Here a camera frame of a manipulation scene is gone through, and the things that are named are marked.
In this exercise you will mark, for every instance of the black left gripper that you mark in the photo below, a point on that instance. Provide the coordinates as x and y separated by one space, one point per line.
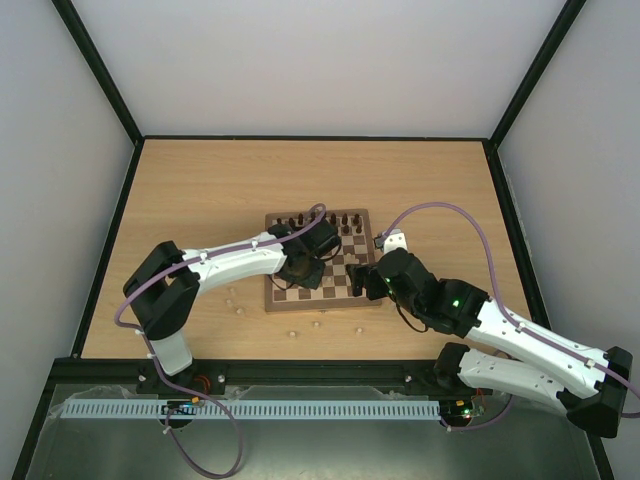
312 282

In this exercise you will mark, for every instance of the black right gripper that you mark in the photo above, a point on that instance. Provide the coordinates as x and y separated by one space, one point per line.
368 282

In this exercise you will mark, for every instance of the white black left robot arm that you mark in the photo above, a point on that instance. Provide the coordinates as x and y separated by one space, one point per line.
163 289

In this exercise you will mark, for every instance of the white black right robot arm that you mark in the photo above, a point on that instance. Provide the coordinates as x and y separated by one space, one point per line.
585 384

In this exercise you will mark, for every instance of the wooden chess board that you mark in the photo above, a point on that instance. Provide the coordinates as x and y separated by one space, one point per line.
335 289

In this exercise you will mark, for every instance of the black front mounting rail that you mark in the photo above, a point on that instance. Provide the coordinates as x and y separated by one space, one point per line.
320 375

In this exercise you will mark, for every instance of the light blue slotted cable duct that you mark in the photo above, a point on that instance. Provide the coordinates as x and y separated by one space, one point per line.
252 409

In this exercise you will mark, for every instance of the black right frame post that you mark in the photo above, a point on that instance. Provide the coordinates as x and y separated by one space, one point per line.
545 54

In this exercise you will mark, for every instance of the black frame post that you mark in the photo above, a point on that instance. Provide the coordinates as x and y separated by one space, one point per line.
545 54
89 51

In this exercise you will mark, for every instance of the black left frame post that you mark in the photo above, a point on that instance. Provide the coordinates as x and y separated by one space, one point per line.
89 51

